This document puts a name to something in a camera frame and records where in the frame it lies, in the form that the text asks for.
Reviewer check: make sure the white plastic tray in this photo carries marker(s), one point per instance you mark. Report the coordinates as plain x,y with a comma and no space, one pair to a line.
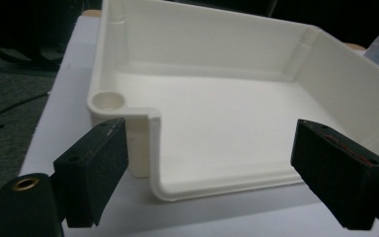
227,125

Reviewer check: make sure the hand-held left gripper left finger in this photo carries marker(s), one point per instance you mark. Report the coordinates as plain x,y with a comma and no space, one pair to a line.
92,171

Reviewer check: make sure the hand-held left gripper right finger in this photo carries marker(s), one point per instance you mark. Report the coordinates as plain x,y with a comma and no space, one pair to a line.
339,177

